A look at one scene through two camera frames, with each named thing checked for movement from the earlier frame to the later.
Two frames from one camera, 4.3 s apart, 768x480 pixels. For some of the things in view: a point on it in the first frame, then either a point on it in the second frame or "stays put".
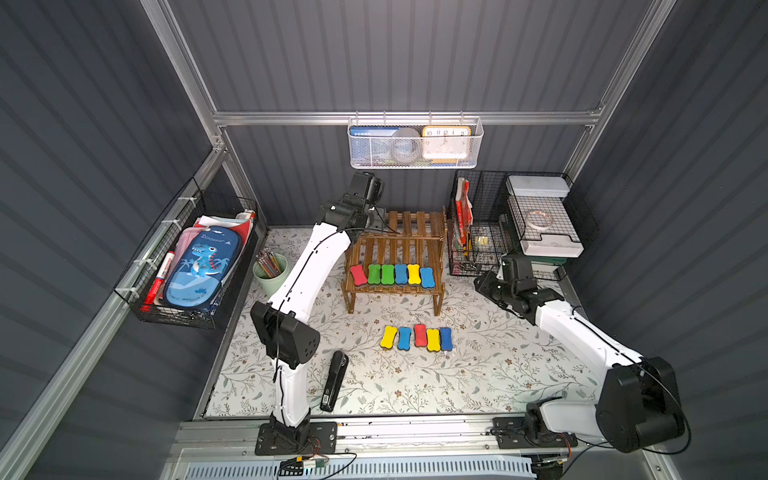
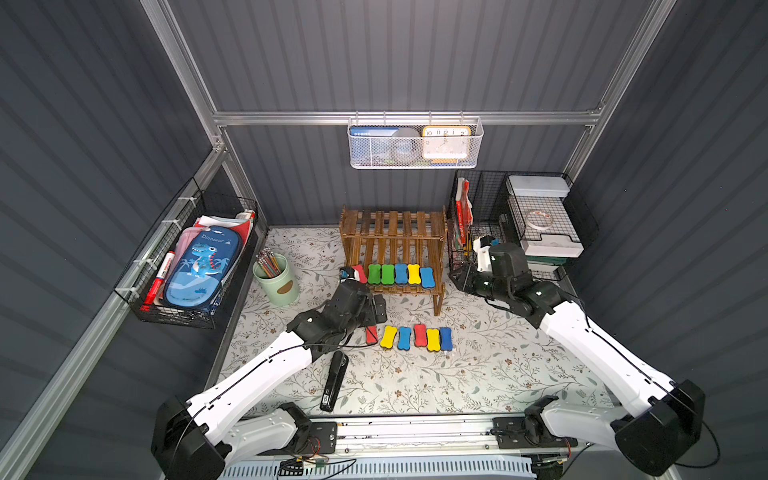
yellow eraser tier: (414, 276) stays put
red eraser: (420, 335) stays put
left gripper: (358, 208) to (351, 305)
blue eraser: (446, 338) stays put
